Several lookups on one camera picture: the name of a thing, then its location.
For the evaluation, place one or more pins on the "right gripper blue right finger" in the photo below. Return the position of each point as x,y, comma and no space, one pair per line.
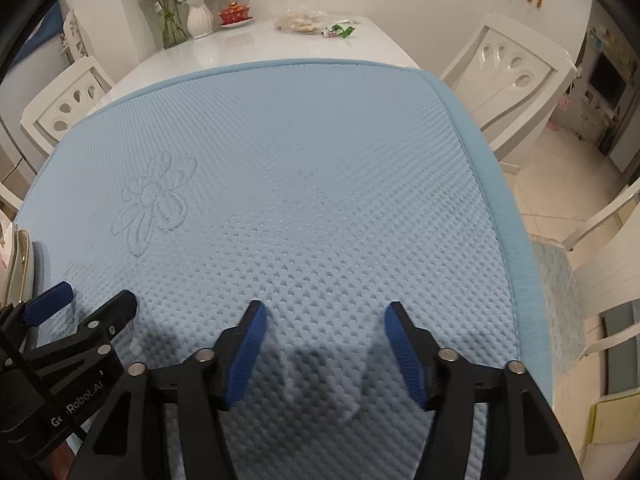
398,329

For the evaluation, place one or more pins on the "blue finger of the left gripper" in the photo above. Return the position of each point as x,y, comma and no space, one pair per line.
47,304

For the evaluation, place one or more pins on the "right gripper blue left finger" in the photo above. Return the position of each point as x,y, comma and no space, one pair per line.
245,342

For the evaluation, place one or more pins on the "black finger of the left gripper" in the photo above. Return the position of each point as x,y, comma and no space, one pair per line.
102,326

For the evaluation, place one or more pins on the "kitchen shelf with appliances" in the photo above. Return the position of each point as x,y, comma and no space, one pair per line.
608,87

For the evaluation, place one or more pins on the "person's left hand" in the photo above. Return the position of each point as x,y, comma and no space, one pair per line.
58,464

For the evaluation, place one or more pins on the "round blue leaf plate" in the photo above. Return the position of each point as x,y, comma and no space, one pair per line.
19,273

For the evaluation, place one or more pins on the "white chair near left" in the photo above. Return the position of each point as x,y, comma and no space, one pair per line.
10,202

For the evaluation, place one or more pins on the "white chair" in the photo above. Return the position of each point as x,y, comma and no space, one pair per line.
64,102
509,78
608,279
10,202

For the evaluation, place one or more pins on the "light blue textured mat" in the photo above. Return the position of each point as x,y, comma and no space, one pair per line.
324,189

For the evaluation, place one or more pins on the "white chair far left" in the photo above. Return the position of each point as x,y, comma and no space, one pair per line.
64,102

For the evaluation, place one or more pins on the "white chair near right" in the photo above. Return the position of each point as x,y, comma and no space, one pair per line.
608,279

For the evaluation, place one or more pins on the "white chair far right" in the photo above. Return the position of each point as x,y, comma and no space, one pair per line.
509,78

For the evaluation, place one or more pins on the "blue fridge cover cloth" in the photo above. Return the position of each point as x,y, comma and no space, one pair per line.
50,26

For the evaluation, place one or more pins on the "green candy wrapper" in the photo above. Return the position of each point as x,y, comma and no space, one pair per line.
338,31

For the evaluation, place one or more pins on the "red lidded teacup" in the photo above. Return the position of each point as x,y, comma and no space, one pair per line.
234,15

